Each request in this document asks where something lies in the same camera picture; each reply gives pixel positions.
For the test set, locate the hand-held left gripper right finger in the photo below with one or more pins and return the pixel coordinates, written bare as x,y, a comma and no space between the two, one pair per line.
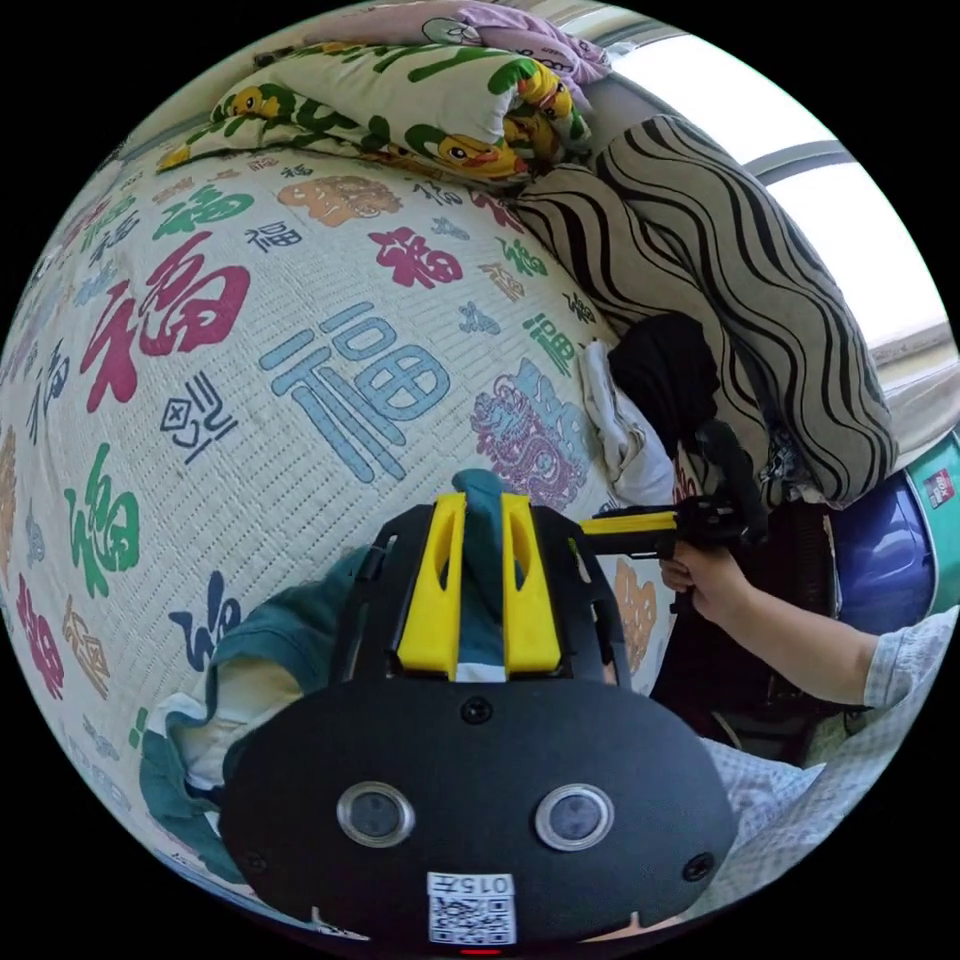
531,600

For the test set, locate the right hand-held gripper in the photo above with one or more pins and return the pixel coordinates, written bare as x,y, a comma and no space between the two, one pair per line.
712,521

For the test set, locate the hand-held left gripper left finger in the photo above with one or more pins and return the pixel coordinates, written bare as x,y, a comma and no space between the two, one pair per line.
429,600

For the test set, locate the teal and cream shirt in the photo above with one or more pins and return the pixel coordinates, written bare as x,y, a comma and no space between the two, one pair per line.
300,645

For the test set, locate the person's right forearm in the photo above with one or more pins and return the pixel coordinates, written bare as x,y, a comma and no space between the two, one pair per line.
802,645

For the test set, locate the person's right hand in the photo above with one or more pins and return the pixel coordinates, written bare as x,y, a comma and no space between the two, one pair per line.
709,585

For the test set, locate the pile of clothes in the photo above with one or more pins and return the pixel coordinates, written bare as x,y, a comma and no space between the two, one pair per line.
645,420

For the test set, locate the bed with printed sheet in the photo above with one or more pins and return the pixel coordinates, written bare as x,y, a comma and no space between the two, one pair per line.
225,465

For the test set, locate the blue round tub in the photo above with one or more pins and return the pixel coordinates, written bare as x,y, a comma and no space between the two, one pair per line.
885,555

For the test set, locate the large wavy striped pillow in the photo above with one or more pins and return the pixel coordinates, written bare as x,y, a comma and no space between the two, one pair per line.
757,300

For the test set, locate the small wavy striped pillow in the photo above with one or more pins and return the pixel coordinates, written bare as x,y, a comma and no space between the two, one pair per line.
592,247

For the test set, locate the green carton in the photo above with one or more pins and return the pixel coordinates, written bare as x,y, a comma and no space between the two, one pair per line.
937,495

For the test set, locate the person's body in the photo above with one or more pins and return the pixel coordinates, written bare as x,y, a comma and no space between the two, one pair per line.
847,780

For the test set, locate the window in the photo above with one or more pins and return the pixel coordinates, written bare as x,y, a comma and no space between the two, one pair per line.
810,187

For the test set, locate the folded duck print quilt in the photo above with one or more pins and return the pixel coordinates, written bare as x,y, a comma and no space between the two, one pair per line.
420,97

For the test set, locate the pink printed blanket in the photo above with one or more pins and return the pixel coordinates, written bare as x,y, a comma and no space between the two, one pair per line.
517,30

